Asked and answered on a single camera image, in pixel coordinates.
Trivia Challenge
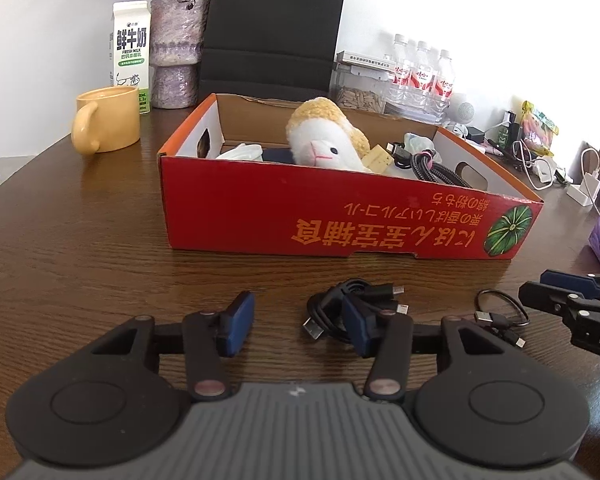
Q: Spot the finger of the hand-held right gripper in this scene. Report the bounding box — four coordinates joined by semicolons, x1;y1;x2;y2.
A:
519;282;578;318
540;269;600;295

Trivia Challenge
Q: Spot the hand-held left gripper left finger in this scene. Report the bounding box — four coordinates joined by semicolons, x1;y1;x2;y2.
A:
87;290;257;403

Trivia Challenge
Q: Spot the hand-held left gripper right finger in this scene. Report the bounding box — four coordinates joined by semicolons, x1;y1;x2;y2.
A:
341;294;506;403

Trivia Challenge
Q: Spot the black usb cable bundle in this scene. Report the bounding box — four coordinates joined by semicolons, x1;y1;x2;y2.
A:
302;278;410;345

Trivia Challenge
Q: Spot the thin black usb cable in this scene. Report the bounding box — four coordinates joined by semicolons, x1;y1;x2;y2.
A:
474;288;531;348

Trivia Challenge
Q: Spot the red cardboard box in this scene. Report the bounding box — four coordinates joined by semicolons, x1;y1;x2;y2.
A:
157;92;545;261

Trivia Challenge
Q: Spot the black white braided cable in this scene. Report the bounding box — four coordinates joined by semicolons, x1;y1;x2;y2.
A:
382;141;468;187

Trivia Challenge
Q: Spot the small yellow block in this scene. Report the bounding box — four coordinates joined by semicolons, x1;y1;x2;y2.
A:
362;145;395;174

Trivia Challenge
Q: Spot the white tissue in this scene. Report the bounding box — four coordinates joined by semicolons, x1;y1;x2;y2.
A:
215;143;265;162

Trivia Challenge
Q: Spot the navy fabric pouch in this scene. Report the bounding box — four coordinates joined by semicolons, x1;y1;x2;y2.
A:
262;147;296;165

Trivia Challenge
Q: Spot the white yellow plush sheep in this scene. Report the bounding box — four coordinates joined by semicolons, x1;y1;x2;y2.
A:
286;97;371;173

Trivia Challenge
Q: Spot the yellow snack packet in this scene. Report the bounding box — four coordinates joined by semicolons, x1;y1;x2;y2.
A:
520;101;561;157

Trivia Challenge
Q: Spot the black upright device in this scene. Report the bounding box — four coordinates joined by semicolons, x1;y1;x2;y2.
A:
505;110;523;151

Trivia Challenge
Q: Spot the clear jar of seeds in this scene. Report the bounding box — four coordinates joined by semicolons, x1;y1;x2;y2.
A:
330;67;387;113

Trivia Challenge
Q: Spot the clear water bottle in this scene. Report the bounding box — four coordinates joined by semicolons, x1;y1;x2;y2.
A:
387;34;413;106
432;49;455;121
411;41;436;111

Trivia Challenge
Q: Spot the yellow ceramic mug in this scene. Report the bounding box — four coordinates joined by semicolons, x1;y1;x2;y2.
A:
71;86;142;154

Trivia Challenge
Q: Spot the flat white box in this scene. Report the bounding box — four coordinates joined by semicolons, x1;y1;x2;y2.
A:
336;51;397;72

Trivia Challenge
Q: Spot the purple stone vase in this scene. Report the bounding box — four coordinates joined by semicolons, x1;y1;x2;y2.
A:
149;0;211;110

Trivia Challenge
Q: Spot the white green milk carton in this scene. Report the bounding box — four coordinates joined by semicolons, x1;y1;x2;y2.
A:
111;1;153;115

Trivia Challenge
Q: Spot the black paper bag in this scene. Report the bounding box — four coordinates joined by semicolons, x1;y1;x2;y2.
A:
197;0;350;106

